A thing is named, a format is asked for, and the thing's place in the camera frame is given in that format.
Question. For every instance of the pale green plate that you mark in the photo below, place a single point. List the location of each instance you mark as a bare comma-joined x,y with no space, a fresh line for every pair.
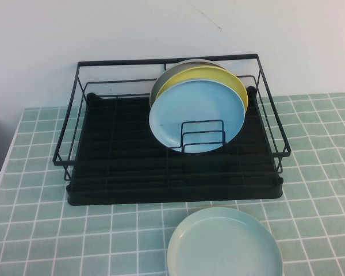
224,247

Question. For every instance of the yellow plate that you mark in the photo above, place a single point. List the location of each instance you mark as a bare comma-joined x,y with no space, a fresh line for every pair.
207,74

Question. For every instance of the light blue plate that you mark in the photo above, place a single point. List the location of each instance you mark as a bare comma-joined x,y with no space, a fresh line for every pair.
166,115

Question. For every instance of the green checkered tablecloth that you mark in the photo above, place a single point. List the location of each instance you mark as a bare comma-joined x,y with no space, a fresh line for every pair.
46,230

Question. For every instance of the grey plate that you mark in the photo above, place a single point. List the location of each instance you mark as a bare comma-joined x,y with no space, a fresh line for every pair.
161,83

